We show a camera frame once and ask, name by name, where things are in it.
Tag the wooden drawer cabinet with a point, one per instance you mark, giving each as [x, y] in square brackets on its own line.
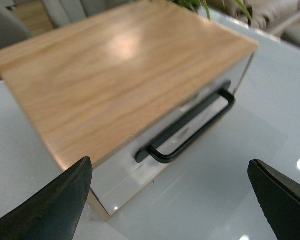
[91, 88]

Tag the grey upholstered chair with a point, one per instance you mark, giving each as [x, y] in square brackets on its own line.
[12, 29]

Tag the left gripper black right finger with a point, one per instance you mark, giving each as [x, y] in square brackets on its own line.
[278, 197]

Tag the black metal drawer handle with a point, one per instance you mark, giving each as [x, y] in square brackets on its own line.
[183, 132]

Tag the green spider plant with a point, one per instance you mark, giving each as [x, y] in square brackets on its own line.
[210, 6]

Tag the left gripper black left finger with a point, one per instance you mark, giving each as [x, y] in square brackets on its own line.
[54, 212]

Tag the brown cushioned sofa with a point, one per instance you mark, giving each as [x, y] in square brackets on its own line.
[270, 16]

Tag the white front wooden drawer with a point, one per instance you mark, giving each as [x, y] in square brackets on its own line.
[127, 172]

